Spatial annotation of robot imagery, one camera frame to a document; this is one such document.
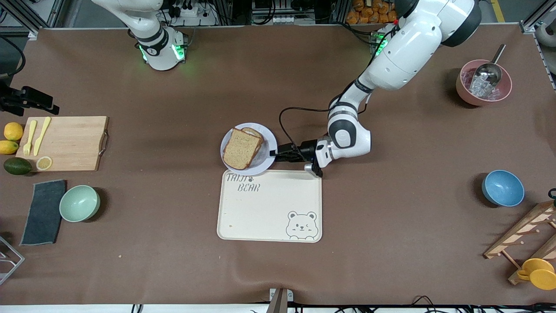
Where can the cream bear print tray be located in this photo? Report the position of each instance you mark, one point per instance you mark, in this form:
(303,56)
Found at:
(269,213)

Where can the blue bowl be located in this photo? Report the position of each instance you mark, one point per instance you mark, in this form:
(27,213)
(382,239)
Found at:
(503,188)

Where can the metal scoop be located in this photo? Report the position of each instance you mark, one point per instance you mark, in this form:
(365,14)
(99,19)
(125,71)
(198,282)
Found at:
(488,71)

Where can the pale blue round plate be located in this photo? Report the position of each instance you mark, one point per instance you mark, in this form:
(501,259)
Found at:
(268,150)

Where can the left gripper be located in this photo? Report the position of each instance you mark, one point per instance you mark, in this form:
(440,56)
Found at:
(305,150)

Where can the wooden dish rack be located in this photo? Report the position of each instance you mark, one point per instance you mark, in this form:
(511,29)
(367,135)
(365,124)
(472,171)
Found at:
(521,234)

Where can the pink bowl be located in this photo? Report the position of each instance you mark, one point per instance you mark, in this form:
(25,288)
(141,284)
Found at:
(464,87)

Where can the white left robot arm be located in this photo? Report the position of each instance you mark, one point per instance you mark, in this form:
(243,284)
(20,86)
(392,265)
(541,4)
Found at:
(412,48)

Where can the mint green bowl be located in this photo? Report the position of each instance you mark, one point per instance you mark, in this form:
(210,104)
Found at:
(79,203)

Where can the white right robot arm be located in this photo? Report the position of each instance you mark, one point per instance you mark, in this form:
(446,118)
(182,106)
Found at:
(160,48)

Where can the brown bread slice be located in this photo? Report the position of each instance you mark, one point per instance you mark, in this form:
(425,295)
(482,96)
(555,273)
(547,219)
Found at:
(255,131)
(241,150)

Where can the wooden cutting board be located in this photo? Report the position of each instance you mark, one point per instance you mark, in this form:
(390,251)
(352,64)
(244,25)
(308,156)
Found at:
(74,143)

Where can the yellow cup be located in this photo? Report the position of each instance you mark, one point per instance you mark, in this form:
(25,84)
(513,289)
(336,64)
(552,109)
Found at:
(538,274)

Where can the yellow plastic knife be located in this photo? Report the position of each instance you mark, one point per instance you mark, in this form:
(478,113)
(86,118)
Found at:
(42,134)

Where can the orange snack bags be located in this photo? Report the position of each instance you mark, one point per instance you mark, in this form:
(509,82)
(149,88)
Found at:
(365,15)

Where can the yellow plastic fork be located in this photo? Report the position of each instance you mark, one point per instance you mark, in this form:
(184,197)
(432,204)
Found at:
(30,134)

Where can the lemon slice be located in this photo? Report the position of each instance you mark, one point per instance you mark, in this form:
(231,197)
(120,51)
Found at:
(44,163)

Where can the yellow lemon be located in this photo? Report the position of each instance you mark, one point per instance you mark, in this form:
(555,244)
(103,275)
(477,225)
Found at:
(13,131)
(8,147)

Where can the grey metal camera mount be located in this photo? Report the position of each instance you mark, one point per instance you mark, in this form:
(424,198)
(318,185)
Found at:
(279,300)

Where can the clear ice cubes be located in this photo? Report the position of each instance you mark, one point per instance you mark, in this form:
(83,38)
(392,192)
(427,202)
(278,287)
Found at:
(480,89)

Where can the white power strip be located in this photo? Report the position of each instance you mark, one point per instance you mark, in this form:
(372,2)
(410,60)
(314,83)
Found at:
(186,11)

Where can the green avocado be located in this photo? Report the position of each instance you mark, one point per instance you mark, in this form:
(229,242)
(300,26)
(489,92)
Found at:
(17,166)

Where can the dark grey cloth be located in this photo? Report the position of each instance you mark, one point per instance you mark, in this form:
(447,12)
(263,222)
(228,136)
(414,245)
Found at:
(43,213)

